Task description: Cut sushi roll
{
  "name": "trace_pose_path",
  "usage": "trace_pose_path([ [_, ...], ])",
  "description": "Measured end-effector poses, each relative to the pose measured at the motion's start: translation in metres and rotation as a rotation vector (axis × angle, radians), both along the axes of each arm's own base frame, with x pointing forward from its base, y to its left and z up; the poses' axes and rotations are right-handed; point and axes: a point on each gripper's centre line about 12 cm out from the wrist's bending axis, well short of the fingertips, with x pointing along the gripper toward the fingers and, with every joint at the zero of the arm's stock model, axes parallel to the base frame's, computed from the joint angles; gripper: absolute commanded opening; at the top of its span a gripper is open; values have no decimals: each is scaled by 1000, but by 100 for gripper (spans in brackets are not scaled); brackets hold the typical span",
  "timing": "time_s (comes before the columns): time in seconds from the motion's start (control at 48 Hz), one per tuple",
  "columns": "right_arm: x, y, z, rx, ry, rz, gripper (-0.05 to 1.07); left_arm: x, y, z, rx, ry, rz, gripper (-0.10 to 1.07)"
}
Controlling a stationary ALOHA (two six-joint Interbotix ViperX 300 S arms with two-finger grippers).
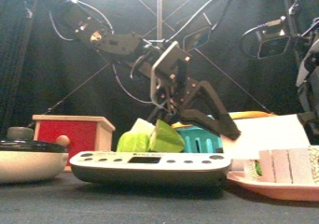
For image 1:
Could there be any green toy lettuce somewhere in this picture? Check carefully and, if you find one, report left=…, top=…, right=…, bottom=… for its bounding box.
left=114, top=118, right=186, bottom=154

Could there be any teal basket with orange rim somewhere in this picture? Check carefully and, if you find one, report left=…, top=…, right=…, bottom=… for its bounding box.
left=170, top=110, right=276, bottom=154

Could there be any stack of sponges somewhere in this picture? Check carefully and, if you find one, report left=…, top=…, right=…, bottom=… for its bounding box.
left=241, top=145, right=319, bottom=186

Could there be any white kitchen scale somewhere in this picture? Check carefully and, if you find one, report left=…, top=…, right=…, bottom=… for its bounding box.
left=68, top=150, right=233, bottom=186

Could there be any wooden box with red side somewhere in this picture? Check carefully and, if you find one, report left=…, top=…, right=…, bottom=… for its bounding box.
left=30, top=114, right=117, bottom=173

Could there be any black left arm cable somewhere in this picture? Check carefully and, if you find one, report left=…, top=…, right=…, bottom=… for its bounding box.
left=108, top=59, right=156, bottom=105

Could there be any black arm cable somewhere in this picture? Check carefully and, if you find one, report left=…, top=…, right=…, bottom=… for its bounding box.
left=108, top=59, right=156, bottom=105
left=238, top=18, right=288, bottom=60

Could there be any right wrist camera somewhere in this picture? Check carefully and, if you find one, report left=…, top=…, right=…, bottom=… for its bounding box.
left=254, top=35, right=291, bottom=60

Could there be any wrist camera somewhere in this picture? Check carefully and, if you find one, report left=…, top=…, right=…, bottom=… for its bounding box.
left=180, top=24, right=214, bottom=52
left=254, top=35, right=291, bottom=60

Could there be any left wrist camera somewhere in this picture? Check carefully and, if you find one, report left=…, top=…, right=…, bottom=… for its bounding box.
left=180, top=24, right=214, bottom=52

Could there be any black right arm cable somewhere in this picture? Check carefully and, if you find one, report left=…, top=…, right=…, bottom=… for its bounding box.
left=238, top=18, right=288, bottom=60

